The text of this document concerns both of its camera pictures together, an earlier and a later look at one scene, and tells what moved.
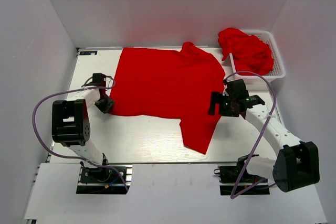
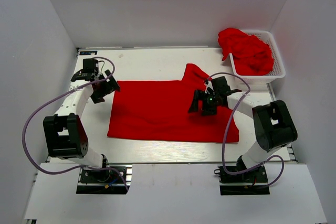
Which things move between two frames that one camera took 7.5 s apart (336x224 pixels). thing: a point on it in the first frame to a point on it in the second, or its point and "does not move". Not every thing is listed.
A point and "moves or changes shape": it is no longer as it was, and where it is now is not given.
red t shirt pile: [251, 55] does not move
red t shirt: [170, 84] moves or changes shape
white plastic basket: [278, 70] does not move
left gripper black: [105, 108] to [97, 97]
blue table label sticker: [83, 53] does not move
